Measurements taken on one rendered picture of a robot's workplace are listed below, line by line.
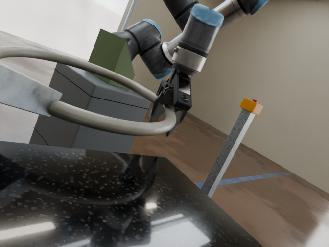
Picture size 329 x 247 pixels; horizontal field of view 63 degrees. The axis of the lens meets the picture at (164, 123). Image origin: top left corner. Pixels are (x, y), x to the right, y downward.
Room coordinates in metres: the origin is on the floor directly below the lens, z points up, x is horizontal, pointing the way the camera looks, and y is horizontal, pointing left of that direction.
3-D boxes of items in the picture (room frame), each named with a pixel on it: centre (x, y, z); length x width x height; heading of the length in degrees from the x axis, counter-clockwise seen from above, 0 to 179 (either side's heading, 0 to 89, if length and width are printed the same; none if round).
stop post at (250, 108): (2.12, -0.56, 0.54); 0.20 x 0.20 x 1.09; 46
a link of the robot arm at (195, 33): (0.78, 0.02, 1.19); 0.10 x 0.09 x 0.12; 3
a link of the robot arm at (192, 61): (0.79, 0.02, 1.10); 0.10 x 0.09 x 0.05; 111
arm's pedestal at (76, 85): (1.49, 0.40, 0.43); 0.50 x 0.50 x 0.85; 53
